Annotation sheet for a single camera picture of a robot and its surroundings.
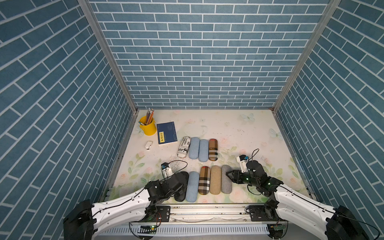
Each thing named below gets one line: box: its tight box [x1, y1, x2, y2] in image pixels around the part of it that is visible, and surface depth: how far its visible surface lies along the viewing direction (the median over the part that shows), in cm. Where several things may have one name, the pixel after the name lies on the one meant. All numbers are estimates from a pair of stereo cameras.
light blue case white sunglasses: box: [198, 139, 209, 162], surface depth 96 cm
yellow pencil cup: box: [139, 116, 157, 136], surface depth 103 cm
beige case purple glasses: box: [209, 165, 222, 195], surface depth 84 cm
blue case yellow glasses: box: [188, 136, 200, 160], surface depth 97 cm
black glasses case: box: [174, 171, 189, 202], surface depth 79 cm
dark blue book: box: [156, 121, 178, 145], surface depth 107 cm
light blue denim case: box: [185, 171, 200, 203], surface depth 81 cm
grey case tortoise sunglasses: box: [221, 164, 232, 194], surface depth 82 cm
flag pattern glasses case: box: [177, 136, 191, 159], surface depth 97 cm
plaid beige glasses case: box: [198, 166, 211, 195], surface depth 83 cm
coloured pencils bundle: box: [146, 107, 155, 125], surface depth 101 cm
